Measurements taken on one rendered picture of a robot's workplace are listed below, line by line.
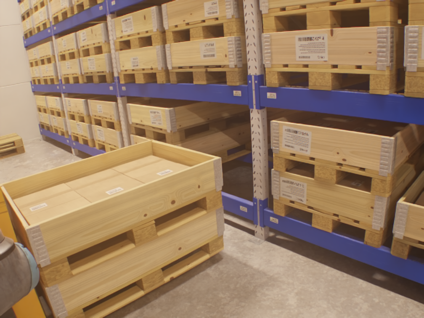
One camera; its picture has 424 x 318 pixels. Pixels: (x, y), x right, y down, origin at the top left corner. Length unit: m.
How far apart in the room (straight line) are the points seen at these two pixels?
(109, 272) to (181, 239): 0.50
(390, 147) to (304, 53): 0.71
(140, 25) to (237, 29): 1.16
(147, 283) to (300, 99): 1.43
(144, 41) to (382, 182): 2.41
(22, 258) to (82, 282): 0.86
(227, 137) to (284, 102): 1.45
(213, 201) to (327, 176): 0.72
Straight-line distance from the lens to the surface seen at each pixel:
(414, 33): 1.79
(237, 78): 2.37
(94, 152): 4.85
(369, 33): 1.86
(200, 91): 2.68
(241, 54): 2.39
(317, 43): 1.99
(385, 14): 1.84
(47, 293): 1.82
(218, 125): 3.38
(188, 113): 3.13
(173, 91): 2.95
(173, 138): 3.06
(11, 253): 1.00
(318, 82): 2.00
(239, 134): 3.63
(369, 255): 2.22
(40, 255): 1.70
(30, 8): 6.66
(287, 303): 2.13
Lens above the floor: 1.45
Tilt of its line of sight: 19 degrees down
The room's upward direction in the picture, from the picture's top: 5 degrees counter-clockwise
